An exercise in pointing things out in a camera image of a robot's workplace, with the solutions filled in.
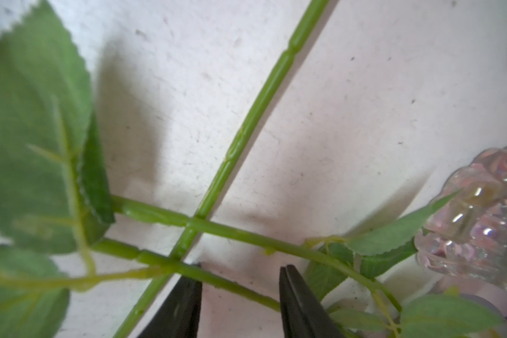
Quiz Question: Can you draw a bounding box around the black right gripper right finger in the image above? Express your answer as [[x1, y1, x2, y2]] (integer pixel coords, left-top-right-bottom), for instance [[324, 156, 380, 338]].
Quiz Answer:
[[279, 265, 344, 338]]

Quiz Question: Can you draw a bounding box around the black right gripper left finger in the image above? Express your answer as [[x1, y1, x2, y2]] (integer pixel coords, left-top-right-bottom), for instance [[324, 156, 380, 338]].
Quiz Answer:
[[138, 276, 203, 338]]

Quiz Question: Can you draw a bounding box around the white blue artificial rose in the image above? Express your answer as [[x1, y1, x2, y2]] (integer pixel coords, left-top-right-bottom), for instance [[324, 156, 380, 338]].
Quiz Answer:
[[0, 241, 280, 337]]

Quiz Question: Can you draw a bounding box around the yellow wavy glass vase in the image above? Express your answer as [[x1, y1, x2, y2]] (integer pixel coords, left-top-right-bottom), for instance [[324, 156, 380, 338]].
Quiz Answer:
[[414, 146, 507, 291]]

